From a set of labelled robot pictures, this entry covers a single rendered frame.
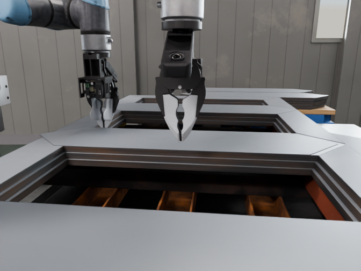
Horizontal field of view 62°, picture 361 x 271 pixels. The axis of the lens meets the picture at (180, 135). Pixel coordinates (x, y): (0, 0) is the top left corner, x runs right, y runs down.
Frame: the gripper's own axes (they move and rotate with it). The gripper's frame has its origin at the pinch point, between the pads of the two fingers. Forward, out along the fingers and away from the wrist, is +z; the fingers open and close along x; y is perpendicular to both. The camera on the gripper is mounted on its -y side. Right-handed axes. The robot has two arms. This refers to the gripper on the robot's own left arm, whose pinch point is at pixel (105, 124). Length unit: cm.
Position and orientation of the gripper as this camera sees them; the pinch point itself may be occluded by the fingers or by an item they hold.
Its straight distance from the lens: 90.0
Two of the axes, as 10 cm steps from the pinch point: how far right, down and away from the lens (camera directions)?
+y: -1.1, 2.7, -9.6
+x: 9.9, 0.3, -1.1
